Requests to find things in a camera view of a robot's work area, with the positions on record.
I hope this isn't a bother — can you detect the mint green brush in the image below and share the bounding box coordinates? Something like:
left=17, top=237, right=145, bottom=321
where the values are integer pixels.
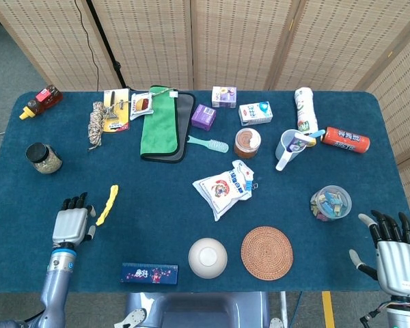
left=187, top=135, right=230, bottom=154

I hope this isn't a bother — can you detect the clear tub of coloured clips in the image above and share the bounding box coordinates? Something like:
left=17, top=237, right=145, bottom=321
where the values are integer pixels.
left=310, top=184, right=353, bottom=222

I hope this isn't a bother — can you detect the glass jar with black lid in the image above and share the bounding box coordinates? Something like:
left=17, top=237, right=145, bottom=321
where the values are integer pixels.
left=25, top=142, right=64, bottom=176

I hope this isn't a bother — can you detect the small purple box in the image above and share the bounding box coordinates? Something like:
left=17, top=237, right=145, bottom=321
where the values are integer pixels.
left=191, top=103, right=217, bottom=132

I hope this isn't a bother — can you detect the orange drink can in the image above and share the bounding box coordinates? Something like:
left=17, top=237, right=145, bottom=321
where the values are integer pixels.
left=320, top=126, right=371, bottom=154

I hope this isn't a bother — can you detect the coiled braided rope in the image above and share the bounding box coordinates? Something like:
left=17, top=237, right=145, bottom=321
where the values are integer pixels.
left=87, top=101, right=106, bottom=151

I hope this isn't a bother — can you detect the dark blue table cover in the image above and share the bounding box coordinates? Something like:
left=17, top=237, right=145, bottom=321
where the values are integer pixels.
left=0, top=90, right=410, bottom=294

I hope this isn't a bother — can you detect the navy printed rectangular box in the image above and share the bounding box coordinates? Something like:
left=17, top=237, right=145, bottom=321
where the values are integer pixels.
left=120, top=262, right=179, bottom=286

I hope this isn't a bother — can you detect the white purple toothpaste tube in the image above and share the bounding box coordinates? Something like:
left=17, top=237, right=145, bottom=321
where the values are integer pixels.
left=291, top=132, right=312, bottom=153

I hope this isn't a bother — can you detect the round woven rattan coaster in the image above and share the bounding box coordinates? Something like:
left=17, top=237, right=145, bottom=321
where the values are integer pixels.
left=241, top=225, right=294, bottom=282

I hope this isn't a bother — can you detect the yellow twisted toy stick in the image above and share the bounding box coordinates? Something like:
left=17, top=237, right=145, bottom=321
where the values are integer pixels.
left=95, top=184, right=120, bottom=227

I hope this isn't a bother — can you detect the thin black cable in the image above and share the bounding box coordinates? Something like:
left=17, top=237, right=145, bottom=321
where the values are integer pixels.
left=73, top=0, right=102, bottom=92

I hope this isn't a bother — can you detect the blue-grey robot torso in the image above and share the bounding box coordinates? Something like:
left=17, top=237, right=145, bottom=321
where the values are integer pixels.
left=114, top=292, right=288, bottom=328

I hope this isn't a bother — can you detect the black stand pole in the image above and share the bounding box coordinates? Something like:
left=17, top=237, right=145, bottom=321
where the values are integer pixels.
left=86, top=0, right=128, bottom=90

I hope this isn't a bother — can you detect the green microfiber cloth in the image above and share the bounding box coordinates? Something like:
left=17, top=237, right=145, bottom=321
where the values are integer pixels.
left=140, top=85, right=180, bottom=161

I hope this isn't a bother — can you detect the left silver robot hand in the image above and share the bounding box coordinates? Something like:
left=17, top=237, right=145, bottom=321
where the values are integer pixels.
left=51, top=191, right=97, bottom=249

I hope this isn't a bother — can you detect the razor on yellow card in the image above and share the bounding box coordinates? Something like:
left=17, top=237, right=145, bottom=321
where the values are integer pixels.
left=102, top=87, right=131, bottom=133

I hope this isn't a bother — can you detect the white and red snack packet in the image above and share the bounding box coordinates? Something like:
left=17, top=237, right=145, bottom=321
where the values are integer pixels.
left=129, top=91, right=155, bottom=121

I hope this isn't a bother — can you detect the clear jar of orange strips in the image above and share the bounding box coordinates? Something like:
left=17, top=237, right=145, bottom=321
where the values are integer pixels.
left=234, top=127, right=262, bottom=160

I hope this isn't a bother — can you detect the white printed sugar bag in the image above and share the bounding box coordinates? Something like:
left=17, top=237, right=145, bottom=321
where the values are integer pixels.
left=192, top=159, right=254, bottom=222

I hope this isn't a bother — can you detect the white and blue milk carton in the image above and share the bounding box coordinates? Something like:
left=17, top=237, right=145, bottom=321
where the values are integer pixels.
left=238, top=100, right=273, bottom=127

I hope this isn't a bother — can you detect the beige upturned bowl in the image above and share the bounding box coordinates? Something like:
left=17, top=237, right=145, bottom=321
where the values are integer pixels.
left=187, top=237, right=228, bottom=279

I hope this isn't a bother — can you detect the grey microfiber cloth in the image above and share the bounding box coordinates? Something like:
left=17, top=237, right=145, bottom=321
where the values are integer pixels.
left=140, top=92, right=196, bottom=164

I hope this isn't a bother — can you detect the white and purple carton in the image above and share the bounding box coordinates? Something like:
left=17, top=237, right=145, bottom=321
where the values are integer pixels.
left=210, top=85, right=238, bottom=109

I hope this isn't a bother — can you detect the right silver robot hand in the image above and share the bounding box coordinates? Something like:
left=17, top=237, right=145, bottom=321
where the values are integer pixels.
left=348, top=209, right=410, bottom=297

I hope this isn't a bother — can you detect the light blue handled cup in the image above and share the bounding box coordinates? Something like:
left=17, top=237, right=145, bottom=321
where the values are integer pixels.
left=275, top=128, right=308, bottom=172

